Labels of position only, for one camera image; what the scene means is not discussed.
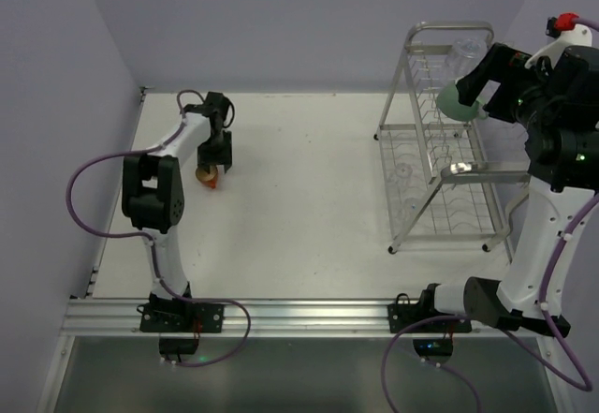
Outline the orange ceramic mug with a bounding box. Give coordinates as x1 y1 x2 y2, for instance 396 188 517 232
195 166 219 189

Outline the clear glass cup top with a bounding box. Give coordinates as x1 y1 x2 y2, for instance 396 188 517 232
444 37 488 81

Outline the mint green ceramic mug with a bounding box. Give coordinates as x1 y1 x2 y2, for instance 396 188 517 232
436 81 488 123

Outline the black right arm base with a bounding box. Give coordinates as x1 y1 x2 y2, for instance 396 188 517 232
387 284 473 363

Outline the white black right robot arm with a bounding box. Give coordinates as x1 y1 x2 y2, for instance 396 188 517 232
419 43 598 338

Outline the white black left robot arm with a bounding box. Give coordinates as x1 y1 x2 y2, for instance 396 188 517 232
121 90 235 302

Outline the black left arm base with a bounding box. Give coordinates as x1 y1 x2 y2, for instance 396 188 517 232
137 294 225 363

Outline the silver metal dish rack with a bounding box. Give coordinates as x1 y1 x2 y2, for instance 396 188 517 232
373 20 528 254

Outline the clear glass lower far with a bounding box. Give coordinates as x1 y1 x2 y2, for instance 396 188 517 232
387 162 413 189

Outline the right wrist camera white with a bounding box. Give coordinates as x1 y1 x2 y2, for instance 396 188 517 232
524 12 598 69

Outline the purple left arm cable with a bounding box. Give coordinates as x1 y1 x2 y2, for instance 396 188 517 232
67 88 252 368

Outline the aluminium mounting rail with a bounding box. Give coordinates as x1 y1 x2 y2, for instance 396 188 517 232
60 296 553 339

